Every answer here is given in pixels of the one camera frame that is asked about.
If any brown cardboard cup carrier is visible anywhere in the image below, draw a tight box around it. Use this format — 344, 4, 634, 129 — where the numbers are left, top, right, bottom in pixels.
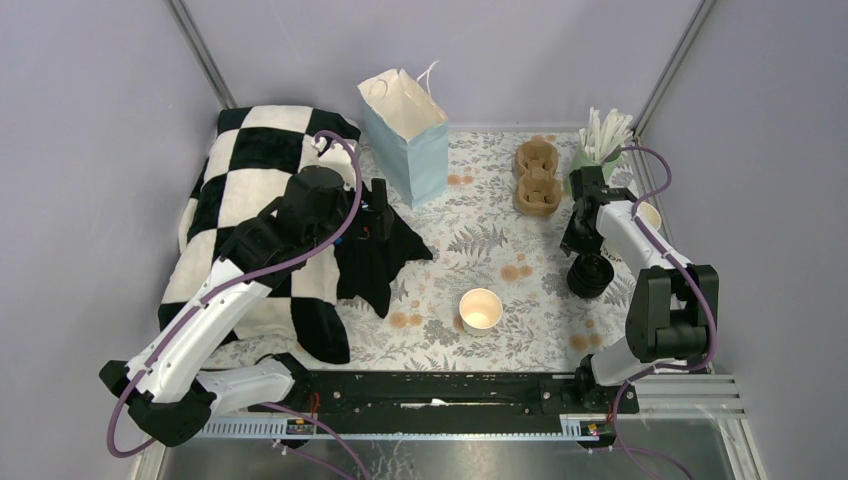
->
514, 135, 563, 217

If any white paper coffee cup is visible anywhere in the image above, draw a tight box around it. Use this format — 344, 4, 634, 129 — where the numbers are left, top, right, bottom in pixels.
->
458, 288, 504, 337

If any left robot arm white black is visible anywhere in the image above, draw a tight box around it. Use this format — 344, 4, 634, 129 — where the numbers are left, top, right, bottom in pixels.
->
99, 166, 394, 457

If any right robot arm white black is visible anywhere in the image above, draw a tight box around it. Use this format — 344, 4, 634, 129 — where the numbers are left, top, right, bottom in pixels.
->
560, 166, 718, 412

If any green straw holder cup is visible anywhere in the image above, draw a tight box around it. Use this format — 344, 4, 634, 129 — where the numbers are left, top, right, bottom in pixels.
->
563, 146, 625, 196

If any black t-shirt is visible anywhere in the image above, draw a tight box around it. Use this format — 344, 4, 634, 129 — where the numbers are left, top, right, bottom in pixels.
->
334, 206, 434, 318

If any white wrapped straws bundle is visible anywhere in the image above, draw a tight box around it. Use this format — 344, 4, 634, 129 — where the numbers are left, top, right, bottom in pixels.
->
577, 107, 634, 164

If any stack of white paper cups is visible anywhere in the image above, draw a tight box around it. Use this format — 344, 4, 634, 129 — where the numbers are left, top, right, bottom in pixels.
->
596, 200, 663, 270

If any light blue paper bag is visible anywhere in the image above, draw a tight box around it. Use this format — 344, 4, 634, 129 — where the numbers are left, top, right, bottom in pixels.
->
357, 63, 449, 209

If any floral patterned table mat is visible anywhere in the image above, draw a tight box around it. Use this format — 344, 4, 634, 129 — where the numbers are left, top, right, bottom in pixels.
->
211, 132, 635, 372

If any black white checkered blanket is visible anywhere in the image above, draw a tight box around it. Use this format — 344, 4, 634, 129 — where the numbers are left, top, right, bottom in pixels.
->
157, 105, 361, 365

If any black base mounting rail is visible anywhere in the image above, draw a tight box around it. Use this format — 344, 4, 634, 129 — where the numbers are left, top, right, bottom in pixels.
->
279, 370, 639, 436

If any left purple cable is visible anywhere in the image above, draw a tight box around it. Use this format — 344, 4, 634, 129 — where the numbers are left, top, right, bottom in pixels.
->
105, 129, 365, 460

